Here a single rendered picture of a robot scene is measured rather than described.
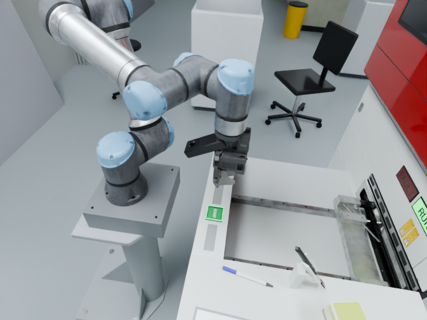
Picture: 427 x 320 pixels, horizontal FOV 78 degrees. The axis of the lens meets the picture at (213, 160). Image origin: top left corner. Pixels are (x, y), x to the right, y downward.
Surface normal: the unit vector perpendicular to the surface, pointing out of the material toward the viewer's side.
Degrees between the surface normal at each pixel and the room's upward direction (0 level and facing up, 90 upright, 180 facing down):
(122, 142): 9
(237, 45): 90
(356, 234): 0
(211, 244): 0
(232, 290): 0
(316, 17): 90
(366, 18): 90
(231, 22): 90
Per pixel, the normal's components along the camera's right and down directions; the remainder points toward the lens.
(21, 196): 0.06, -0.73
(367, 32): -0.13, 0.67
